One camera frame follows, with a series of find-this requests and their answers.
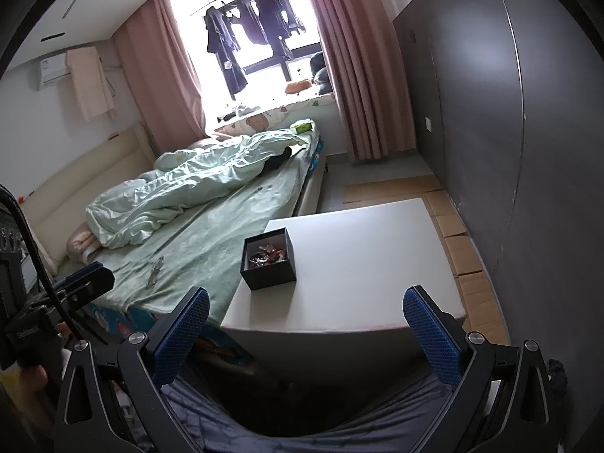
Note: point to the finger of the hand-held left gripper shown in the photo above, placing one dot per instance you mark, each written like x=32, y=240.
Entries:
x=96, y=281

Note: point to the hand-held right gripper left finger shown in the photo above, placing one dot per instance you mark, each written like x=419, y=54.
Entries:
x=181, y=339

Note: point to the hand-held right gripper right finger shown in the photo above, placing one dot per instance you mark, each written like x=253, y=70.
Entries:
x=432, y=335

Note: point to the black jewelry box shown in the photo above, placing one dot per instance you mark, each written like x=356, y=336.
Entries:
x=269, y=278

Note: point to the person's left hand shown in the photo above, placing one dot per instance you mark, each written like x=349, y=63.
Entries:
x=35, y=377

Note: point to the pink pillow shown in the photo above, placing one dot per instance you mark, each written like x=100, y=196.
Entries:
x=82, y=243

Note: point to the flattened cardboard sheets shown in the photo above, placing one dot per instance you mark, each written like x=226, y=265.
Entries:
x=472, y=264

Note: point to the cream bed headboard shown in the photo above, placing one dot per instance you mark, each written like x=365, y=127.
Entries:
x=80, y=184

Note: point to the green bed sheet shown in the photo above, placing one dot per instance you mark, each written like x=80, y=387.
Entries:
x=207, y=240

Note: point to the pale green duvet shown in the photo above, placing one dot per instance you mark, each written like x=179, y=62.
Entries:
x=188, y=184

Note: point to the black object on bed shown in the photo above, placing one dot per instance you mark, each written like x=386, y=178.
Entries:
x=278, y=159

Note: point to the pink curtain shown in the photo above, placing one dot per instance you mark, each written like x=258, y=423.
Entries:
x=160, y=80
x=358, y=56

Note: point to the white air conditioner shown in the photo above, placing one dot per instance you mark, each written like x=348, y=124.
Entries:
x=54, y=70

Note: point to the printed window seat cushion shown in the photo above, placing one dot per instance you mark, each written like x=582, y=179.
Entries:
x=264, y=118

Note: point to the green tissue box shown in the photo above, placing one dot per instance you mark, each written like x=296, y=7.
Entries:
x=302, y=127

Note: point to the dark hanging garment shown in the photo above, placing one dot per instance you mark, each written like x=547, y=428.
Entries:
x=290, y=4
x=271, y=14
x=250, y=21
x=226, y=52

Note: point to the window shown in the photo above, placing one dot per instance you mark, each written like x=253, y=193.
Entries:
x=264, y=71

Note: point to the orange plush toy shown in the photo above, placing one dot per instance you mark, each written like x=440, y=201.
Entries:
x=298, y=86

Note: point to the dark blue pillows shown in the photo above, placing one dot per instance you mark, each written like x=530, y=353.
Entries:
x=322, y=75

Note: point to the white bed frame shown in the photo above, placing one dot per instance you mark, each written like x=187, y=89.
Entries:
x=311, y=193

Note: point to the white wall outlet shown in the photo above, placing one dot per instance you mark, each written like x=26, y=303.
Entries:
x=428, y=124

